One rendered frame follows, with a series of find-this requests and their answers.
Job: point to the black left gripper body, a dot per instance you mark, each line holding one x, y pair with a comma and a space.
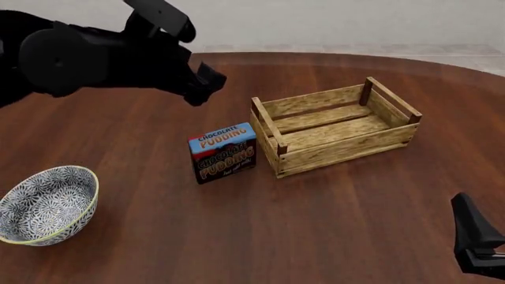
179, 69

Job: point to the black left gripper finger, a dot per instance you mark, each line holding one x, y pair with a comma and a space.
199, 97
211, 77

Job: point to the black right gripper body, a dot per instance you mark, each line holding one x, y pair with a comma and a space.
483, 261

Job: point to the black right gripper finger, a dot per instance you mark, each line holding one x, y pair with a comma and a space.
471, 222

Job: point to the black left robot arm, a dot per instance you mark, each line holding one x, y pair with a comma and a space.
59, 59

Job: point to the chocolate pudding box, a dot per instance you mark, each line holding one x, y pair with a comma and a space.
225, 154

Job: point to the wooden slat tray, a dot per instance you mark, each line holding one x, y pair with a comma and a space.
335, 130

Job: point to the flat plate on black stalk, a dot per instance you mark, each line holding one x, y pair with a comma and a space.
161, 13

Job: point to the blue white patterned bowl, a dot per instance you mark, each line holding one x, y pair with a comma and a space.
45, 207

